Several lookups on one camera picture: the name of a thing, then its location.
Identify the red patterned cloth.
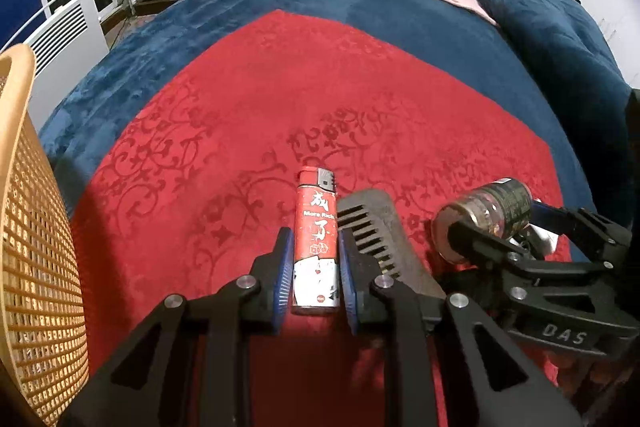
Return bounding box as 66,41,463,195
67,8,574,427

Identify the white cylindrical bottle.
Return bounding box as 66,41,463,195
524,225,559,258

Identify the white panel heater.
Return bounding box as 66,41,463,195
25,0,108,130

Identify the blue velvet blanket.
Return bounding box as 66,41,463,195
40,0,638,225

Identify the dark wooden comb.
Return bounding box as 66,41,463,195
337,188,446,299

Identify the orange mesh basket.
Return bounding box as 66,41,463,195
1,44,89,426

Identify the glass jar gold lid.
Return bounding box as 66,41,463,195
431,178,533,265

